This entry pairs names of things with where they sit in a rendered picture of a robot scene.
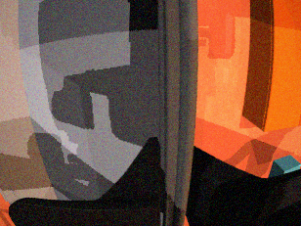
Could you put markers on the teal cube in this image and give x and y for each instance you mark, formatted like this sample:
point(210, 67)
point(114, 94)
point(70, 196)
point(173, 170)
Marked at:
point(283, 165)

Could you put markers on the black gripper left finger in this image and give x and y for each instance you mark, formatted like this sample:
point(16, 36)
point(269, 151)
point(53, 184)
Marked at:
point(133, 200)

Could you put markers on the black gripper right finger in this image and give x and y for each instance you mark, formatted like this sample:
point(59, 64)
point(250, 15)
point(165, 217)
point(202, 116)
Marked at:
point(224, 195)

